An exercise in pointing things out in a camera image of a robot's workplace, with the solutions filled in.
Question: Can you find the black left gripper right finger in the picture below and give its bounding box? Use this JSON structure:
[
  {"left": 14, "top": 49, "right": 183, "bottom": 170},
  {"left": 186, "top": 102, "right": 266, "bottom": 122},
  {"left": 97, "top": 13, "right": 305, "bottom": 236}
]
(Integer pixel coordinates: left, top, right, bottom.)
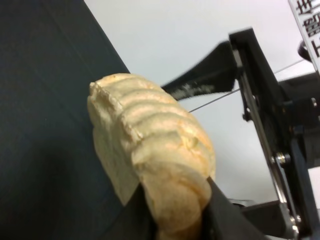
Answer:
[{"left": 201, "top": 177, "right": 265, "bottom": 240}]

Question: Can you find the black tablecloth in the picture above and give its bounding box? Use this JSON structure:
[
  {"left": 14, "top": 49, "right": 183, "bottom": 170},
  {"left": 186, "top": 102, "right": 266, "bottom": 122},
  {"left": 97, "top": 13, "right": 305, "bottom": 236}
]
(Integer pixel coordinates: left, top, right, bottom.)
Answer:
[{"left": 0, "top": 0, "right": 128, "bottom": 240}]

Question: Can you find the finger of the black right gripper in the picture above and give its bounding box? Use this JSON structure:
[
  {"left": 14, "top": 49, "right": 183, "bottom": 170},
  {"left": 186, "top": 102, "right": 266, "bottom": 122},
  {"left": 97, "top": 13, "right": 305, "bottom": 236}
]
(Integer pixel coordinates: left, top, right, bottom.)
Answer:
[{"left": 161, "top": 41, "right": 238, "bottom": 101}]

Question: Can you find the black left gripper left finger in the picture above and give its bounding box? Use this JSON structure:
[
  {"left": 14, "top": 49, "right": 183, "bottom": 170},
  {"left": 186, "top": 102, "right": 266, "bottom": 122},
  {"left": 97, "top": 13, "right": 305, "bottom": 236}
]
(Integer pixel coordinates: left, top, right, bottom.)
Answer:
[{"left": 119, "top": 184, "right": 156, "bottom": 240}]

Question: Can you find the ridged tan bread loaf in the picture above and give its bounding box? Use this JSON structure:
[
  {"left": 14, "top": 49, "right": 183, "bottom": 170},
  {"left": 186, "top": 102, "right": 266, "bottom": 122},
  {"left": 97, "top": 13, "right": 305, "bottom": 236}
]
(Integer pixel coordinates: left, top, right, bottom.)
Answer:
[{"left": 87, "top": 73, "right": 216, "bottom": 240}]

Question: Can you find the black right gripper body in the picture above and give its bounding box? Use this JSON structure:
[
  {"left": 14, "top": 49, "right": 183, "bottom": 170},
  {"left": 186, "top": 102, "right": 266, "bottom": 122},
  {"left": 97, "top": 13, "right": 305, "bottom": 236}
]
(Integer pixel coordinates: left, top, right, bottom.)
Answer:
[{"left": 229, "top": 29, "right": 320, "bottom": 240}]

